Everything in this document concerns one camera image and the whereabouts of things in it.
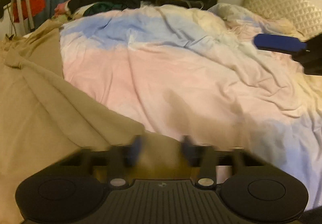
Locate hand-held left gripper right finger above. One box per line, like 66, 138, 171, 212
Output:
182, 136, 267, 190

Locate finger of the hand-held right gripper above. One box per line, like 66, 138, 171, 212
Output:
253, 33, 308, 55

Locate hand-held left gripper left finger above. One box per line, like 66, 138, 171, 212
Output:
59, 136, 143, 190

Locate tan printed t-shirt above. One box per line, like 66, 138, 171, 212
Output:
0, 19, 182, 224

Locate quilted beige headboard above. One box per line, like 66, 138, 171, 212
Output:
243, 0, 322, 41

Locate pastel tie-dye duvet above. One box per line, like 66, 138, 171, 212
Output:
59, 3, 322, 212

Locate standing garment steamer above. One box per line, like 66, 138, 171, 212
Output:
2, 0, 36, 38

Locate red cloth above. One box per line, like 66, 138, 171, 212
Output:
12, 0, 48, 23

